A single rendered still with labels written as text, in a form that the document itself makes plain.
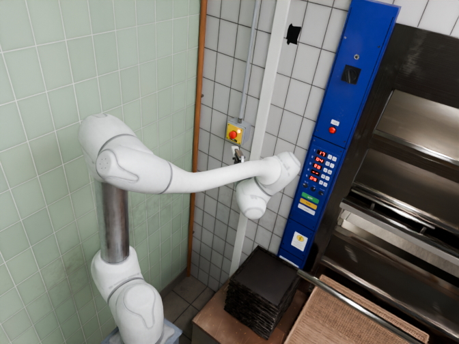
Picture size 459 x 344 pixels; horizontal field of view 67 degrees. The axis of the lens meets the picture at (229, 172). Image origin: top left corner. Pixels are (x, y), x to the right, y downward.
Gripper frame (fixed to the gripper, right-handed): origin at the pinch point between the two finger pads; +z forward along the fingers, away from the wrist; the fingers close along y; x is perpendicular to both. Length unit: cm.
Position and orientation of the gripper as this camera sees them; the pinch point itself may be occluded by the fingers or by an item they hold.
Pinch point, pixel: (235, 151)
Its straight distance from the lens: 159.5
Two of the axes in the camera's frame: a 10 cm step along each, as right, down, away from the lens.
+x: 9.8, -0.1, 1.9
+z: -1.6, -6.1, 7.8
